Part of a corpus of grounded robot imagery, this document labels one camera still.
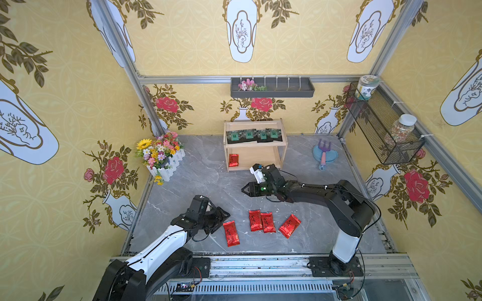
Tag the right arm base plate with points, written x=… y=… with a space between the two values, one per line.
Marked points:
x=324 y=268

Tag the wooden two-tier shelf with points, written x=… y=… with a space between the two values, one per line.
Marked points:
x=249 y=153

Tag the glass jar white lid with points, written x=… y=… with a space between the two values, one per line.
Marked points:
x=400 y=129

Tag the flower bouquet white fence pot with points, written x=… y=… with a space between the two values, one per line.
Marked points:
x=161 y=156

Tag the patterned tin jar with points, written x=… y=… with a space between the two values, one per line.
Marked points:
x=367 y=84

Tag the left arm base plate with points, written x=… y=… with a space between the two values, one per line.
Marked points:
x=200 y=269

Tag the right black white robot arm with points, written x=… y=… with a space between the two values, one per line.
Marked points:
x=351 y=211

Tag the small circuit board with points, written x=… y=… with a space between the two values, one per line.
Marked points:
x=185 y=287

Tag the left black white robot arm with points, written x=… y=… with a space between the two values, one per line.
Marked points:
x=141 y=276

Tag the black wire wall basket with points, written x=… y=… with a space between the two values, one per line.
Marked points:
x=375 y=118

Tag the red tea bag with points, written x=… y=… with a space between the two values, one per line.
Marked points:
x=233 y=160
x=231 y=234
x=255 y=220
x=289 y=226
x=267 y=220

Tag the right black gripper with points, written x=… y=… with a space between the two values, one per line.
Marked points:
x=255 y=189

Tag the aluminium rail frame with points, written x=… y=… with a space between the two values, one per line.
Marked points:
x=286 y=277

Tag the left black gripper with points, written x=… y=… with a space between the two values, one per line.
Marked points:
x=211 y=220

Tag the purple pink toy rake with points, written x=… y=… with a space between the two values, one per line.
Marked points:
x=324 y=146

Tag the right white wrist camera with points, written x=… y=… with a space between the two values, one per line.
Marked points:
x=256 y=170

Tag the green tea bag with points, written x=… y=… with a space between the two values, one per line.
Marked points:
x=276 y=135
x=248 y=135
x=263 y=136
x=235 y=137

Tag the pink flowers in tray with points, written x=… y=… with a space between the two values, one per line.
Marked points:
x=250 y=85

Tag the blue dustpan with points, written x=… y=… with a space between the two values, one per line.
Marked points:
x=330 y=156

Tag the grey wall tray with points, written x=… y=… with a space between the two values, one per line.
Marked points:
x=277 y=87

